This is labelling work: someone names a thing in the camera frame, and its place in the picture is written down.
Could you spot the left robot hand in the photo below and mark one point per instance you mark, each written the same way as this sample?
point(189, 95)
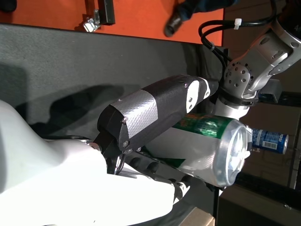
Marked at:
point(231, 109)

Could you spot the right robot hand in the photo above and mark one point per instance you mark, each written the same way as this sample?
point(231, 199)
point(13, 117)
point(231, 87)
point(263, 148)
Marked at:
point(145, 110)

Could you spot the green drink can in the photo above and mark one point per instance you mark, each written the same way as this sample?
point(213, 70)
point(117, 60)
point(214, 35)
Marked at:
point(207, 150)

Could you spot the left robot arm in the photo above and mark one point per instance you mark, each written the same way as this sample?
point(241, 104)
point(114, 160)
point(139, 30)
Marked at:
point(265, 51)

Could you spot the blue drink can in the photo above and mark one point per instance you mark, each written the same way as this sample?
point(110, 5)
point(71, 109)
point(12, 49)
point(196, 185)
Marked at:
point(270, 141)

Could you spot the open cardboard box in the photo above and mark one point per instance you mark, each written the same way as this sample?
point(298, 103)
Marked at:
point(200, 219)

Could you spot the brown cardboard carton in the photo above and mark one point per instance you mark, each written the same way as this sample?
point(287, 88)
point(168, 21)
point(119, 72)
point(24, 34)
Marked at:
point(282, 117)
point(254, 212)

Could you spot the white zip tie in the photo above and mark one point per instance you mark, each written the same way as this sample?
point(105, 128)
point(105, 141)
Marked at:
point(238, 23)

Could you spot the black shoe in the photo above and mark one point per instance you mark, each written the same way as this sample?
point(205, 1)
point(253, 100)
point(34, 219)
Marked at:
point(172, 23)

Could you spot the blue trouser leg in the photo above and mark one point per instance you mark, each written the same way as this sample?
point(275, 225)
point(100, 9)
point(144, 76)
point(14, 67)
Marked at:
point(204, 7)

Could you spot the silver metal bracket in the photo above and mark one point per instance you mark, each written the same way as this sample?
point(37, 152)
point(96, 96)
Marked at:
point(90, 23)

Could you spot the black metal frame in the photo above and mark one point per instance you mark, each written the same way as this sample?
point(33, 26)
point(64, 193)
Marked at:
point(107, 11)

